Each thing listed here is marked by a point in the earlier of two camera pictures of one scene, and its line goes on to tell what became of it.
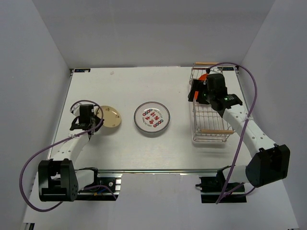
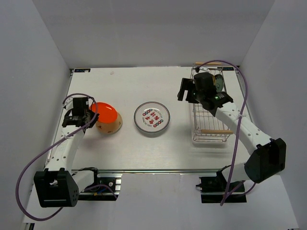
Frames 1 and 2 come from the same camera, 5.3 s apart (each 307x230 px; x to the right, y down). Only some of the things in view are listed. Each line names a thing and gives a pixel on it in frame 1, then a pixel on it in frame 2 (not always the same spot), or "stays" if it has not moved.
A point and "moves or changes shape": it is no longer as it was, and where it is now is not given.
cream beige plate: x=112 y=116 -> x=111 y=128
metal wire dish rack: x=209 y=126 stays
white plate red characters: x=151 y=117 stays
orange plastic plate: x=203 y=78 moves or changes shape
